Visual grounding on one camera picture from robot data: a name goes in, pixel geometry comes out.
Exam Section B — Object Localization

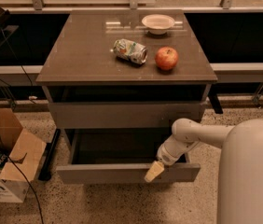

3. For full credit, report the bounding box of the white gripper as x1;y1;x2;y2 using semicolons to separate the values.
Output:
145;142;182;183

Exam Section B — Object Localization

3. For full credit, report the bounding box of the black table leg right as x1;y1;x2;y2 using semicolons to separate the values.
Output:
208;87;223;114

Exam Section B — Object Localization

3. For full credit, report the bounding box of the grey drawer cabinet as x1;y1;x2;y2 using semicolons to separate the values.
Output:
36;9;218;185

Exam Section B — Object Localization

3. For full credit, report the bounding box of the black table leg left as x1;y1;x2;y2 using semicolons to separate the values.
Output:
38;129;61;181

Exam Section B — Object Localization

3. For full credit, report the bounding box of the white bowl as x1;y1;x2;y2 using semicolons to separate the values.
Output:
142;14;175;35

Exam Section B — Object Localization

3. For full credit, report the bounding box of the crushed green soda can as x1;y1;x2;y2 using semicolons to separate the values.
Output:
113;39;147;64

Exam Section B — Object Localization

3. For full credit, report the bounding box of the open cardboard box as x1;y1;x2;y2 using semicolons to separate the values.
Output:
0;108;47;203

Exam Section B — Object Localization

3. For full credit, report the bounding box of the grey drawer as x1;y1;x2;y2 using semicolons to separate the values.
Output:
48;102;205;129
56;128;201;185

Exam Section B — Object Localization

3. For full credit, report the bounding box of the black table leg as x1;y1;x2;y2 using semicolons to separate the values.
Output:
208;87;223;114
38;129;61;181

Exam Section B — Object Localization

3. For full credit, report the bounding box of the red apple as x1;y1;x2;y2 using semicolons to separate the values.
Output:
155;47;179;71

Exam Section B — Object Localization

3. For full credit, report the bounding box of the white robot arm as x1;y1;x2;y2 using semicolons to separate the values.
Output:
145;119;263;224

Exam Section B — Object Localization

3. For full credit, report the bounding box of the grey top drawer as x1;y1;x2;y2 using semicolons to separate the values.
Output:
48;102;205;129

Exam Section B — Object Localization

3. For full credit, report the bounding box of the black floor cable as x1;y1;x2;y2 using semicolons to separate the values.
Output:
0;68;46;224

